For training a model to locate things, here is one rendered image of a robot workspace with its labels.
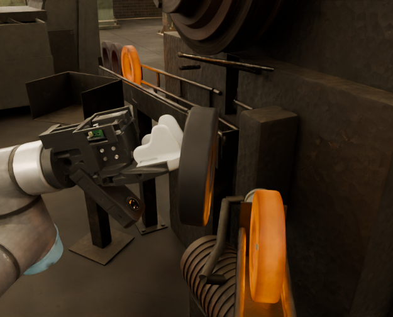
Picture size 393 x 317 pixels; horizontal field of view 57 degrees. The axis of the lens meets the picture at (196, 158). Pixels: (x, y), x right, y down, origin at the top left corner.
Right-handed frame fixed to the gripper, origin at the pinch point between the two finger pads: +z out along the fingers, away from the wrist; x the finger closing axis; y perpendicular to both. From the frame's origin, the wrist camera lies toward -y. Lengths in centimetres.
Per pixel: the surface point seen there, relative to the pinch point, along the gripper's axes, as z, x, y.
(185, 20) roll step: -6.3, 44.7, 13.5
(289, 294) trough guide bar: 8.1, -7.4, -17.9
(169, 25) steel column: -175, 730, -25
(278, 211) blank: 8.5, -2.3, -8.8
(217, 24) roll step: 1.6, 36.6, 11.5
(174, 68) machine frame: -22, 84, -3
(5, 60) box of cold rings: -182, 214, 11
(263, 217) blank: 6.6, -3.4, -8.7
